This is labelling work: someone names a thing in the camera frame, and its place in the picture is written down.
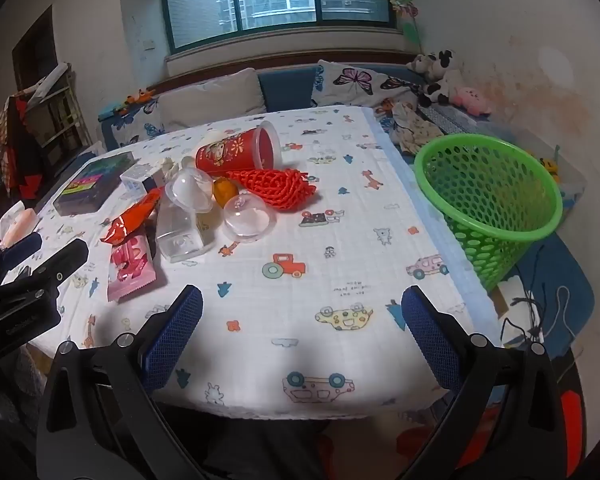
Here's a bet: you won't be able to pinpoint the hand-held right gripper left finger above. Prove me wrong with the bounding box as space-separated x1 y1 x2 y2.
36 285 204 480

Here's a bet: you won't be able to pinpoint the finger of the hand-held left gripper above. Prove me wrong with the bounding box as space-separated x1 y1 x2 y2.
0 234 43 273
2 238 90 306

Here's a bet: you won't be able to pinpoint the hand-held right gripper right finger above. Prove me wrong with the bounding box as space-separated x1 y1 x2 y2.
401 285 583 480

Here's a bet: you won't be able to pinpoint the pink snack packet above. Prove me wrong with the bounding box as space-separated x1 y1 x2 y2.
106 234 157 303

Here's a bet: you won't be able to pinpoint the orange snack packet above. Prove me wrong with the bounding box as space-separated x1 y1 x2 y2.
102 186 167 247

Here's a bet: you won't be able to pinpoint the clear plastic bottle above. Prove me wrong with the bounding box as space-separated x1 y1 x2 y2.
155 205 216 263

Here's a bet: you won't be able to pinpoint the white printed carton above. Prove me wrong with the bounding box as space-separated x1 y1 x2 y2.
120 162 167 198

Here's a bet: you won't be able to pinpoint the green plastic mesh basket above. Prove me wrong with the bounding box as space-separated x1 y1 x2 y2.
414 134 564 293

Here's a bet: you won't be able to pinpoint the clear plastic dome lid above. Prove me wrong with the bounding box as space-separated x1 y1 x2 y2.
165 169 215 211
222 196 275 242

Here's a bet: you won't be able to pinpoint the small orange fruit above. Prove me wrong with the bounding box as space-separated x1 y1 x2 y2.
212 176 241 208

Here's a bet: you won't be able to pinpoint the red foam fruit net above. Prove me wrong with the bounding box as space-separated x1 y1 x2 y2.
225 167 318 209

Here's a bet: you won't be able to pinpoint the red printed paper cup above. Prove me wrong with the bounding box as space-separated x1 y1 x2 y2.
195 121 282 173

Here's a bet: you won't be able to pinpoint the peach tissue pack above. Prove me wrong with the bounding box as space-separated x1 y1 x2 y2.
0 201 38 250

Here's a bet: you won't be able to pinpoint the grey marker pen case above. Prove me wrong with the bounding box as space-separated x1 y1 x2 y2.
52 151 136 218

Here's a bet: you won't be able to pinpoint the red and black hanging clothes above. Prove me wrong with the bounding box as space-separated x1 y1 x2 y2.
0 92 56 201

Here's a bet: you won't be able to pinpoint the metal shelf rack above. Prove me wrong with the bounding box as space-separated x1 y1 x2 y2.
10 62 93 161

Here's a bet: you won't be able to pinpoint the teal toy block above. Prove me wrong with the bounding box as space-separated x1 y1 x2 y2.
99 101 127 122

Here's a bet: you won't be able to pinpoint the small butterfly print pillow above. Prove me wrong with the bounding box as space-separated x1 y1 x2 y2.
111 97 165 148

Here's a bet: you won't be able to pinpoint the white cartoon printed tablecloth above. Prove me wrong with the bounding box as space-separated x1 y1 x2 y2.
0 105 501 421

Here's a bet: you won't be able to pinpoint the orange toy figures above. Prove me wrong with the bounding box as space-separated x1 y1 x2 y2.
122 87 157 111

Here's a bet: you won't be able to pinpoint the patterned child garment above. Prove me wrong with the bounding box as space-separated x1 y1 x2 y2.
380 100 446 156

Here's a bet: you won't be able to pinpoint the yellow toy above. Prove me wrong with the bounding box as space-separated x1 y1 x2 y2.
537 145 563 183

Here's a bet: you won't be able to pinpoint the clear plastic storage box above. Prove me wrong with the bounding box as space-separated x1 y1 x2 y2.
510 125 588 202

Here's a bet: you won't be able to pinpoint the beige cushion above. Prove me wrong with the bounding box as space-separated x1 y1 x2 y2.
157 67 267 133

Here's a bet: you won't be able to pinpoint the grey patterned cushion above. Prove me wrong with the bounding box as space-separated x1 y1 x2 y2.
420 105 487 137

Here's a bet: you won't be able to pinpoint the pink plush toy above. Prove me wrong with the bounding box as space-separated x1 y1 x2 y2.
452 85 493 116

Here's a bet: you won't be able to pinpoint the black and white plush toy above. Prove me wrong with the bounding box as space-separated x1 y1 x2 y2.
420 70 465 107

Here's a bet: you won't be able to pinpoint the large butterfly print pillow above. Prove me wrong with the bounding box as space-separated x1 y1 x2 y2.
312 59 431 111

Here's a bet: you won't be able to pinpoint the green framed window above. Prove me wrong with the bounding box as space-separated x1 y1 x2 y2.
160 0 398 53

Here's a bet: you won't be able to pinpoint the black cable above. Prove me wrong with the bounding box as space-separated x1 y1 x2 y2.
500 285 547 348

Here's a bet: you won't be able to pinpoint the white cable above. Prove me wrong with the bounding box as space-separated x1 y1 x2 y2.
550 285 577 342

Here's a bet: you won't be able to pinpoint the green paper wall decoration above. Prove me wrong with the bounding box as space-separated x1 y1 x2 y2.
390 0 426 48

